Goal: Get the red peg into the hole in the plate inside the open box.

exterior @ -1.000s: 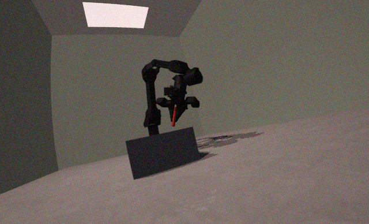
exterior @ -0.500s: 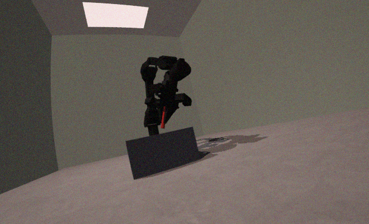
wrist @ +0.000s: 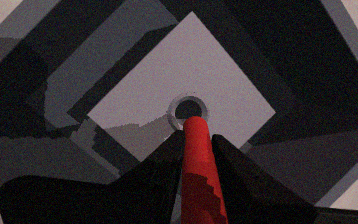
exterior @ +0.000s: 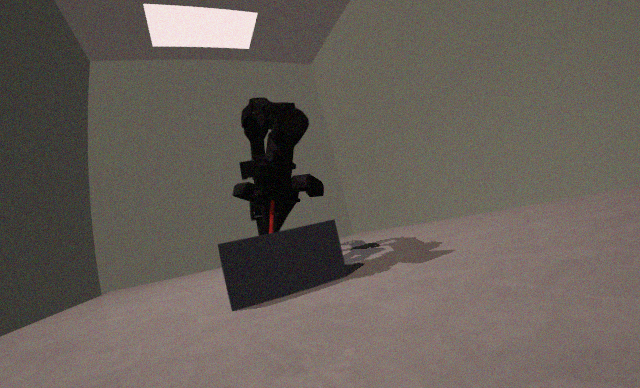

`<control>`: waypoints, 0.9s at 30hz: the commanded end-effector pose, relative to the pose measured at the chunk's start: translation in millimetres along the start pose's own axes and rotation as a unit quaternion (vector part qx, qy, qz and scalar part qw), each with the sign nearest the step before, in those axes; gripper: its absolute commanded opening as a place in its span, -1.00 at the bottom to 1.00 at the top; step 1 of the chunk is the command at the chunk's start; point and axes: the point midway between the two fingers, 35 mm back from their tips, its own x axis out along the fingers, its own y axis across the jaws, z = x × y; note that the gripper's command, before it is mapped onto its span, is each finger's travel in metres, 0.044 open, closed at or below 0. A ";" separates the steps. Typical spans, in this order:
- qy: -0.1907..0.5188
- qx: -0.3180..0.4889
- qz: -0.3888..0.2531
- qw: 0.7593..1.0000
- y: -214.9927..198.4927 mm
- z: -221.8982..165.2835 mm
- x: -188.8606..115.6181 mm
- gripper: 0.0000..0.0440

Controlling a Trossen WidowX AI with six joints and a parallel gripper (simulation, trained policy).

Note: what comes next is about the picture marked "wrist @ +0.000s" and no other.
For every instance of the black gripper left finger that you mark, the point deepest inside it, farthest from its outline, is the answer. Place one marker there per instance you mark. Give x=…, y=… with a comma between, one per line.
x=144, y=195

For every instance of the grey square plate with hole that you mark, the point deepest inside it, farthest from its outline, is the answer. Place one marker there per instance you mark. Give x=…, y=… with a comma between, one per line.
x=188, y=63

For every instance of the red peg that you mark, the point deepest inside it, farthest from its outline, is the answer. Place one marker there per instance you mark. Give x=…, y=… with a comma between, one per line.
x=202, y=200

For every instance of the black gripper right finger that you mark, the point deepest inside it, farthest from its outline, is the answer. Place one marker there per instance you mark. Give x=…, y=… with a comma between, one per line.
x=252, y=196

